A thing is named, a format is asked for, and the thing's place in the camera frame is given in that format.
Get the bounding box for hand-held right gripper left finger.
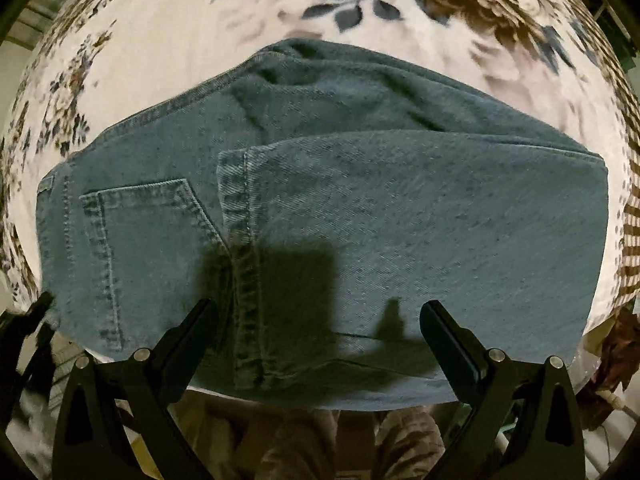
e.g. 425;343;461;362
51;298;219;480

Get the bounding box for brown checkered bed sheet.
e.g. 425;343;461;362
607;85;640;311

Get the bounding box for floral printed blanket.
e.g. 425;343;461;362
0;0;640;366

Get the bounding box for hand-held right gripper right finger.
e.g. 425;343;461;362
420;300;586;480

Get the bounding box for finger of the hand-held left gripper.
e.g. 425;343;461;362
12;325;56;403
0;291;55;341

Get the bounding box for light blue denim pants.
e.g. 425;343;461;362
36;37;612;411

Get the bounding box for brown crumpled cloth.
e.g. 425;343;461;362
575;305;640;431

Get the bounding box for person's legs and slippers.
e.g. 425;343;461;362
170;390;451;480

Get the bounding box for white framed window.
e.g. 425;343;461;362
0;0;86;51

